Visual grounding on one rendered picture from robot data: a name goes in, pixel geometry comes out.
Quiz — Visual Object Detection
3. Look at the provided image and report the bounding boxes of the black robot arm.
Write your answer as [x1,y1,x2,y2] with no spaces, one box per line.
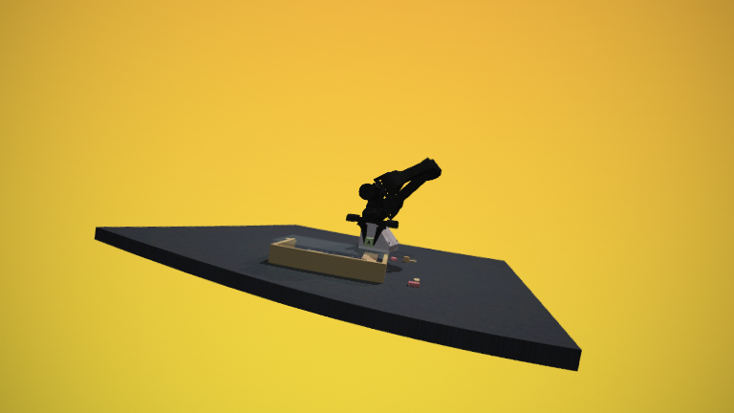
[358,157,442,222]

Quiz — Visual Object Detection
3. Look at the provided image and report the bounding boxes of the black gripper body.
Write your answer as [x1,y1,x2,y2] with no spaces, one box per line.
[346,201,399,229]

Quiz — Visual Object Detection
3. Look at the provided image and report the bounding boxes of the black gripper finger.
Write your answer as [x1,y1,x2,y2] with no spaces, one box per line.
[373,227,387,246]
[356,224,367,244]

